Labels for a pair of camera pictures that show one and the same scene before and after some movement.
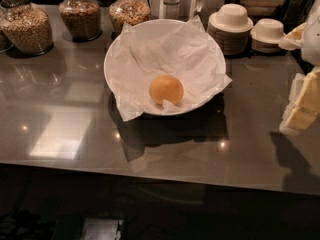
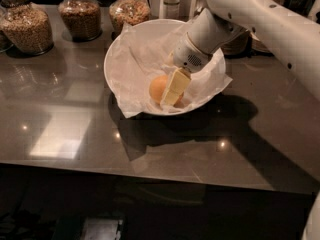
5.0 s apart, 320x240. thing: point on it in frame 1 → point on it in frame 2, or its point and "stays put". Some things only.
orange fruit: [166, 87] stays put
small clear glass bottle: [171, 2] stays put
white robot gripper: [312, 40] → [189, 55]
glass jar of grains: [26, 26] stays put
